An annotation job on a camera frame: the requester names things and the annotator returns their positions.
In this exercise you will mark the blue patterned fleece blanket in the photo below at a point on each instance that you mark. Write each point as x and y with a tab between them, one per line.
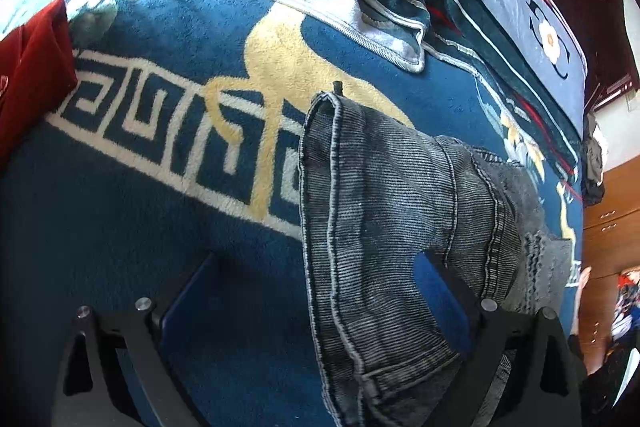
150	217

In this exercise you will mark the colourful printed cloth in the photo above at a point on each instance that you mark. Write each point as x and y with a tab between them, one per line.
627	302

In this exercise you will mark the brown wooden wardrobe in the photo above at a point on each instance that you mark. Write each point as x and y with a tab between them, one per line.
607	227

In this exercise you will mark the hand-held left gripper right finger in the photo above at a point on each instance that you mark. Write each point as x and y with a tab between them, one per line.
440	297

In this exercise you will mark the grey crumpled garment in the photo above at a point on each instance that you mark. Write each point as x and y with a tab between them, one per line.
592	147

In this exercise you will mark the black jacket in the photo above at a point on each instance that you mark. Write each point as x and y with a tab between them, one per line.
594	194

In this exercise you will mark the red cloth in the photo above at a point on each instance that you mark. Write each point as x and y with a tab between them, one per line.
35	77

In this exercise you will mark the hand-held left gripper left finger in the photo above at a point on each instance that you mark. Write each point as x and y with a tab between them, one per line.
192	297

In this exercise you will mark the teal striped quilt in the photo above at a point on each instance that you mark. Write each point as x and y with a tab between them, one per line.
440	2

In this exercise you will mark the grey washed denim pants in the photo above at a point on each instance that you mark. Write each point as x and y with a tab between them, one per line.
380	207

